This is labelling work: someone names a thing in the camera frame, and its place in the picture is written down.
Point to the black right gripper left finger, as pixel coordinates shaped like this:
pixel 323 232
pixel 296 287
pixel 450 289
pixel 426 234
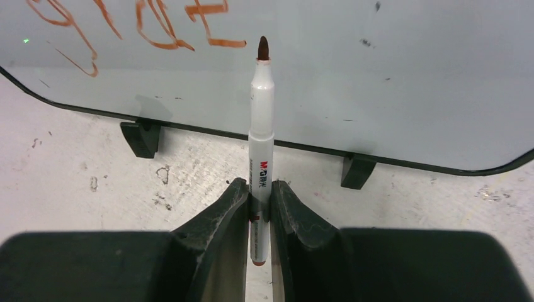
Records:
pixel 205 259

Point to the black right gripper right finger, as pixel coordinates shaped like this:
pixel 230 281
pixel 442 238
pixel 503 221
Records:
pixel 312 260

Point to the white marker pen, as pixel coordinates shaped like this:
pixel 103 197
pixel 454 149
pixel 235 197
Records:
pixel 261 143

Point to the black framed whiteboard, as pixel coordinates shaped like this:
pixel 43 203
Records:
pixel 442 86

